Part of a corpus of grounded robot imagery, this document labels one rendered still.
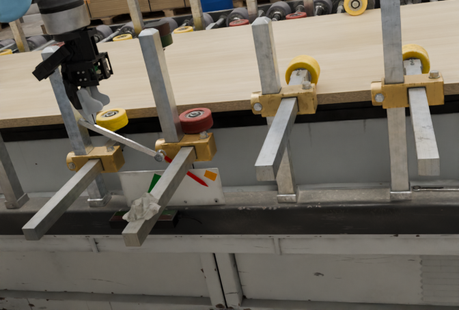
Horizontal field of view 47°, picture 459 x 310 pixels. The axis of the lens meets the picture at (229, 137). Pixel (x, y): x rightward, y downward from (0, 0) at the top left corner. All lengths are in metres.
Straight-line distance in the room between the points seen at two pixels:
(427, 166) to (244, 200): 0.56
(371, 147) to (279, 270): 0.53
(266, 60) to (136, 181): 0.46
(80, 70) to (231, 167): 0.55
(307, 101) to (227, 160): 0.43
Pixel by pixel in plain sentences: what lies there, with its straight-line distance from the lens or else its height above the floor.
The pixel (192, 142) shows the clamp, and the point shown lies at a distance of 1.21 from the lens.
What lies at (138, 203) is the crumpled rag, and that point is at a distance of 1.03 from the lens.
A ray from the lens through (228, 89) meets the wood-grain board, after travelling 1.41.
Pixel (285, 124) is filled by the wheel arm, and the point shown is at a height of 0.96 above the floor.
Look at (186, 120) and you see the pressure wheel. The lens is 1.24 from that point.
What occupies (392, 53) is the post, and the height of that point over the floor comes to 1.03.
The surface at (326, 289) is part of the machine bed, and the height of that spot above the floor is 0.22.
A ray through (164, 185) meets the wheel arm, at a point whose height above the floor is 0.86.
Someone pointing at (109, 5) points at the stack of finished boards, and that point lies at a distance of 7.96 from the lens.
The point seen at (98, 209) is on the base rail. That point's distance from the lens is 1.41.
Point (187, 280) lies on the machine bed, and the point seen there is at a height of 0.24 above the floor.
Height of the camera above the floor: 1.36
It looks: 24 degrees down
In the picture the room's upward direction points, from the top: 11 degrees counter-clockwise
